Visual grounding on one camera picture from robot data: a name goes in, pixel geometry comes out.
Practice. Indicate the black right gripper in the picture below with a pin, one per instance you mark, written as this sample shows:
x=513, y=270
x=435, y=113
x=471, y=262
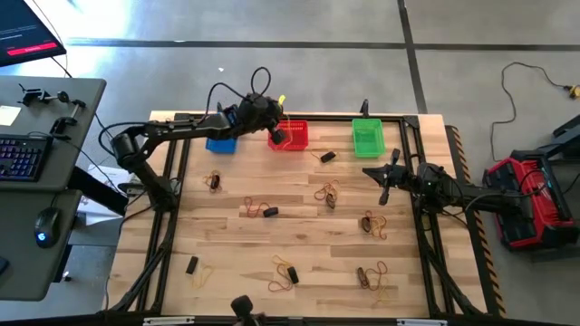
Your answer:
x=405, y=176

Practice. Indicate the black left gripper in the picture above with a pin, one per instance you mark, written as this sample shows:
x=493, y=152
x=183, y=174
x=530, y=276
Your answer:
x=271, y=117

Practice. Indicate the black clip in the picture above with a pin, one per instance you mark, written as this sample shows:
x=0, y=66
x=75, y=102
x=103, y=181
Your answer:
x=192, y=265
x=292, y=275

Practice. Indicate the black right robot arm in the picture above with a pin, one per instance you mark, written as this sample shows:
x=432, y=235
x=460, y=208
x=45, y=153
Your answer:
x=489, y=199

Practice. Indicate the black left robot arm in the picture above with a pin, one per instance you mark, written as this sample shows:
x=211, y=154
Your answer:
x=181, y=129

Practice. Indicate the red plastic basket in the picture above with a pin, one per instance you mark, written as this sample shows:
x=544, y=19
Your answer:
x=300, y=131

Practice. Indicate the green plastic basket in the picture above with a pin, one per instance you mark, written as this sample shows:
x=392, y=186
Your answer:
x=369, y=138

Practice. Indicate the blue plastic basket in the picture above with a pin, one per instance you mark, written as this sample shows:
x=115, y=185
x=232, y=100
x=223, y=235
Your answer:
x=222, y=146

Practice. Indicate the black yellow hazard strip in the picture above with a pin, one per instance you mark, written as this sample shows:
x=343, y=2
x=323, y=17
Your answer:
x=487, y=258

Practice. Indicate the red black tool case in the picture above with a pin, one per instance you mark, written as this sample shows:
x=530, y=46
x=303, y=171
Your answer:
x=525, y=213

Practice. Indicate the white paper sheet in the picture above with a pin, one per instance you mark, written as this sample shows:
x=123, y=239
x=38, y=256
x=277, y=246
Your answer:
x=109, y=174

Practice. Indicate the black metal stand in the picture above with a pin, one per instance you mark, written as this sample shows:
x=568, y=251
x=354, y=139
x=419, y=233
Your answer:
x=566, y=131

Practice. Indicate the black desk clamp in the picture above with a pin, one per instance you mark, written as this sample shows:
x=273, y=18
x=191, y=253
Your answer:
x=63, y=121
x=31, y=95

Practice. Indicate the black computer mouse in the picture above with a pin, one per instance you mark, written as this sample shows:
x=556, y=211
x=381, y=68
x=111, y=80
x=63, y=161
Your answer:
x=47, y=226

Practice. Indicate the backlit black keyboard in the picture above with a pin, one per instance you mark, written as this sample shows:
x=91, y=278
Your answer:
x=22, y=158

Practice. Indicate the white sticky note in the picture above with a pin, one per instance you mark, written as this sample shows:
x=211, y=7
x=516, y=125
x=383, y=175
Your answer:
x=9, y=115

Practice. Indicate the black computer monitor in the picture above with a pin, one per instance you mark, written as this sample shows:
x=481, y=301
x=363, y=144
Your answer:
x=22, y=31

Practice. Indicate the grey desk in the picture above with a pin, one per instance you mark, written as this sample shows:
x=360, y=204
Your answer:
x=27, y=253

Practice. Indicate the black aluminium table frame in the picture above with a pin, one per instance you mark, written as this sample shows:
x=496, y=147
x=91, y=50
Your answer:
x=326, y=117

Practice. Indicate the black frame clamp post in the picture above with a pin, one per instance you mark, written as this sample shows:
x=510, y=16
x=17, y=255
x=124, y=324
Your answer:
x=364, y=108

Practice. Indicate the white metal bracket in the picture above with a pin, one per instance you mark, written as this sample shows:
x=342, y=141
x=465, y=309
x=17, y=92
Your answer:
x=421, y=323
x=168, y=321

